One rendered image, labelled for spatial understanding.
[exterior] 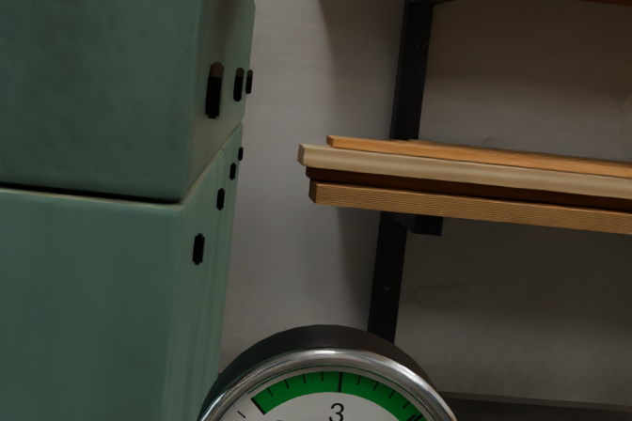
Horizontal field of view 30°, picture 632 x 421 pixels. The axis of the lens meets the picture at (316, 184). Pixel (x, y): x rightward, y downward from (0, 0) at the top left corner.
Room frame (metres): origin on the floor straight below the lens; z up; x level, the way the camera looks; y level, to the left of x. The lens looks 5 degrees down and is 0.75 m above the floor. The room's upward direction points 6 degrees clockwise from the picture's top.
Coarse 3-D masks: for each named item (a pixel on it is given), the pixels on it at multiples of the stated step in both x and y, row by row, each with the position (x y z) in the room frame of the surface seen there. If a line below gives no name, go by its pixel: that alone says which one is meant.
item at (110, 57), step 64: (0, 0) 0.30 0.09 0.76; (64, 0) 0.30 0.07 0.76; (128, 0) 0.30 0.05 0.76; (192, 0) 0.31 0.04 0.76; (0, 64) 0.30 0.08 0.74; (64, 64) 0.30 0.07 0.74; (128, 64) 0.30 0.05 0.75; (192, 64) 0.31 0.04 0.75; (0, 128) 0.30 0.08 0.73; (64, 128) 0.30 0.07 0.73; (128, 128) 0.30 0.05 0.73; (192, 128) 0.31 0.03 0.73; (128, 192) 0.31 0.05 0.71
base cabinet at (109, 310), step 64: (0, 192) 0.30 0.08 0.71; (64, 192) 0.31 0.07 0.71; (192, 192) 0.35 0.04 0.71; (0, 256) 0.30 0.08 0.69; (64, 256) 0.30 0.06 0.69; (128, 256) 0.30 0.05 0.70; (192, 256) 0.36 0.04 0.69; (0, 320) 0.30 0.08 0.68; (64, 320) 0.30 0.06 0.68; (128, 320) 0.30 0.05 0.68; (192, 320) 0.40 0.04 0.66; (0, 384) 0.30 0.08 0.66; (64, 384) 0.30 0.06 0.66; (128, 384) 0.31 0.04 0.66; (192, 384) 0.45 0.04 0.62
